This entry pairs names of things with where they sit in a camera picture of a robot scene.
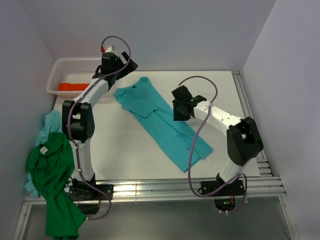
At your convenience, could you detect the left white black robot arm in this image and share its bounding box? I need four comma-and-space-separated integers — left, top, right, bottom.
62, 50, 138, 200

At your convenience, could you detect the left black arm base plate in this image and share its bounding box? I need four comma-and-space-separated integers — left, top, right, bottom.
67, 183, 114, 216

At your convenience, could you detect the green t-shirt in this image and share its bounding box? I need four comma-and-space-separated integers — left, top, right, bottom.
26, 132, 86, 240

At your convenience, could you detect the light aqua t-shirt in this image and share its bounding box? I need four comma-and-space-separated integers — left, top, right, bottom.
24, 109, 62, 198

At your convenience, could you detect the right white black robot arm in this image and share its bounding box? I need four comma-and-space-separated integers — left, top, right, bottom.
172, 85, 264, 195

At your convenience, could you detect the white perforated plastic basket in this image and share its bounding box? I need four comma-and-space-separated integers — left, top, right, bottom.
46, 57, 101, 99

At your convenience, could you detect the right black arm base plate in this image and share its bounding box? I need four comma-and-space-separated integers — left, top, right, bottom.
197, 179, 246, 197

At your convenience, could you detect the aluminium extrusion frame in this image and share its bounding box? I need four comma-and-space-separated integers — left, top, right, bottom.
13, 71, 302, 240

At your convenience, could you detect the teal t-shirt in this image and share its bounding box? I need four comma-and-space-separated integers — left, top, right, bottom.
113, 76, 215, 173

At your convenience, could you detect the orange rolled t-shirt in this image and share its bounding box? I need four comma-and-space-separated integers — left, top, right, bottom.
58, 82, 89, 92

